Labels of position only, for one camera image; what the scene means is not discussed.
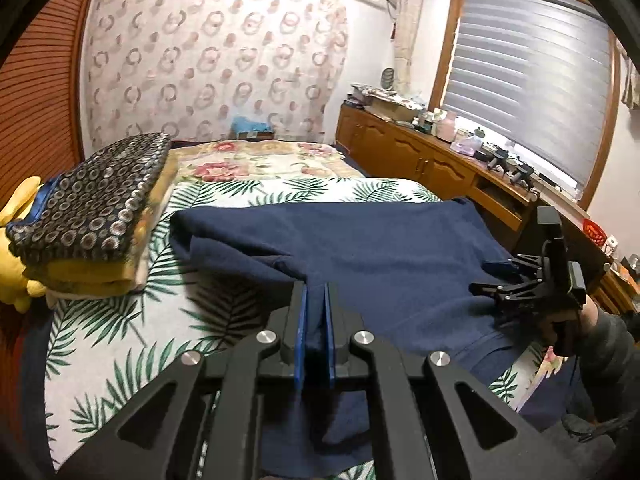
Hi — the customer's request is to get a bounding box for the dark dotted folded cloth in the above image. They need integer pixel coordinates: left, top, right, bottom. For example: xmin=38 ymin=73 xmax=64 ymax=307
xmin=5 ymin=132 xmax=173 ymax=266

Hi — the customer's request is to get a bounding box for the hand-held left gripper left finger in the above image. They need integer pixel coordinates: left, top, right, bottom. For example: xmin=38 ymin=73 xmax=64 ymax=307
xmin=55 ymin=280 xmax=308 ymax=480

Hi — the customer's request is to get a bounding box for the light blue bundle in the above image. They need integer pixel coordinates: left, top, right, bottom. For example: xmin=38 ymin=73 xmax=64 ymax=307
xmin=231 ymin=116 xmax=275 ymax=141

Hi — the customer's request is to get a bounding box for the floral blanket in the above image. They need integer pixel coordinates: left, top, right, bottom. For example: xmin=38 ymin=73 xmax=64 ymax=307
xmin=167 ymin=140 xmax=568 ymax=386

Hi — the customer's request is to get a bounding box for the yellow plush toy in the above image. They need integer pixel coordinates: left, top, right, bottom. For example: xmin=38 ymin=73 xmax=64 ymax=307
xmin=0 ymin=175 xmax=48 ymax=313

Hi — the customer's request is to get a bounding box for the wooden louvered wardrobe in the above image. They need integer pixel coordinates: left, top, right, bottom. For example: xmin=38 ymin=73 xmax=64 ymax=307
xmin=0 ymin=0 xmax=106 ymax=211

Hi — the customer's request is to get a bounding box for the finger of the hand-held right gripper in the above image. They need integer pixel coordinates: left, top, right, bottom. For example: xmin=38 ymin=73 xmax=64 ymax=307
xmin=469 ymin=280 xmax=551 ymax=321
xmin=482 ymin=254 xmax=546 ymax=281

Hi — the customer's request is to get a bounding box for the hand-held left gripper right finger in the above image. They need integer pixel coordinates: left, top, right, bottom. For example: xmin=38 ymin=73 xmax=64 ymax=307
xmin=322 ymin=281 xmax=576 ymax=480

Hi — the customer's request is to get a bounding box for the stack of folded blankets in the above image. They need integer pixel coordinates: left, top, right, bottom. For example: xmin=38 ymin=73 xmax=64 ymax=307
xmin=22 ymin=152 xmax=178 ymax=298

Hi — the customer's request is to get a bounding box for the bed with navy sheet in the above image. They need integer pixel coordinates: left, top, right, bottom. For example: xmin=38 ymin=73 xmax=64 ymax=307
xmin=15 ymin=137 xmax=596 ymax=466

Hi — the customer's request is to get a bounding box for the navy t-shirt with orange print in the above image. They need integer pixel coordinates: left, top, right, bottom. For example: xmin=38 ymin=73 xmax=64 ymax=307
xmin=170 ymin=197 xmax=576 ymax=478

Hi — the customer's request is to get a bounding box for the red basket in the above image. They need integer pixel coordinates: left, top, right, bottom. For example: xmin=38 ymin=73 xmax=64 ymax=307
xmin=582 ymin=218 xmax=608 ymax=246

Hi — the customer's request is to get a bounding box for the flat cardboard box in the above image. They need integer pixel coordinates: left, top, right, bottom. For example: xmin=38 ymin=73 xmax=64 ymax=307
xmin=367 ymin=100 xmax=426 ymax=123

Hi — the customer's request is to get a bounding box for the person's right forearm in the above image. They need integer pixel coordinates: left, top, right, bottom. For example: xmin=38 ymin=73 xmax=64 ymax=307
xmin=550 ymin=295 xmax=640 ymax=441

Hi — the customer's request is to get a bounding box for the beige patterned side curtain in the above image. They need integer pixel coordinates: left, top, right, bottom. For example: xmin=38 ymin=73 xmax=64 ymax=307
xmin=620 ymin=45 xmax=640 ymax=111
xmin=392 ymin=0 xmax=426 ymax=93

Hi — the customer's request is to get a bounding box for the black handheld device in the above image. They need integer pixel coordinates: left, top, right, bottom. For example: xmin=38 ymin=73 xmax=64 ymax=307
xmin=482 ymin=147 xmax=508 ymax=173
xmin=505 ymin=160 xmax=536 ymax=188

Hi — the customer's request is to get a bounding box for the pink canister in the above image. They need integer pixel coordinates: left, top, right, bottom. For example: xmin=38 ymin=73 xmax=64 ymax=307
xmin=437 ymin=112 xmax=458 ymax=143

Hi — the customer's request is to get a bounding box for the long wooden dresser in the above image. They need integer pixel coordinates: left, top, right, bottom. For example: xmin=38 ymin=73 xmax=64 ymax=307
xmin=335 ymin=102 xmax=640 ymax=316

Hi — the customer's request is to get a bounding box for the ring patterned curtain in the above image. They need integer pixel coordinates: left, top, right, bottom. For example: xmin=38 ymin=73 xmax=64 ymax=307
xmin=80 ymin=0 xmax=351 ymax=148

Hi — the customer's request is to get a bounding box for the grey window blind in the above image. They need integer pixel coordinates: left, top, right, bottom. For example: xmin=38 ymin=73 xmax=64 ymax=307
xmin=442 ymin=0 xmax=613 ymax=193

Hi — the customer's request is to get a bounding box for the clear purple plastic bag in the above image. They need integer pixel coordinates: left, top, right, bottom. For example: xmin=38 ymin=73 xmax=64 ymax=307
xmin=450 ymin=135 xmax=482 ymax=157

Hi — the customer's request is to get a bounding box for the person's dark clothing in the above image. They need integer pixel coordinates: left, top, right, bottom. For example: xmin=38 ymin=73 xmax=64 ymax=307
xmin=542 ymin=407 xmax=631 ymax=480

